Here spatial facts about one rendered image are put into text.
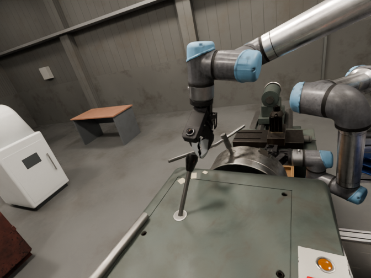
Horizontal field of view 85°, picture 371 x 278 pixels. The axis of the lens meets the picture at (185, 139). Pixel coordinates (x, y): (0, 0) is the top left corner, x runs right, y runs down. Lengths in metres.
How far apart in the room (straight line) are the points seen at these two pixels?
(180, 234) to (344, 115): 0.61
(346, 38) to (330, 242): 4.62
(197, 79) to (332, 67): 4.54
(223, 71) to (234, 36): 4.29
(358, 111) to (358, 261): 1.21
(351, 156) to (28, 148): 3.38
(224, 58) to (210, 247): 0.44
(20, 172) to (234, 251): 3.17
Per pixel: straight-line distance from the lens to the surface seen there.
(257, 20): 4.78
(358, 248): 1.89
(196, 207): 0.58
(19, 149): 3.42
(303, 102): 0.84
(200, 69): 0.55
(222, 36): 4.85
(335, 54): 4.98
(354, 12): 0.62
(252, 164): 0.74
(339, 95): 0.80
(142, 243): 0.55
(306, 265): 0.48
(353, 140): 0.86
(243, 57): 0.52
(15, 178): 3.42
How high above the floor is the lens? 1.66
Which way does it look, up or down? 26 degrees down
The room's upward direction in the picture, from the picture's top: 14 degrees counter-clockwise
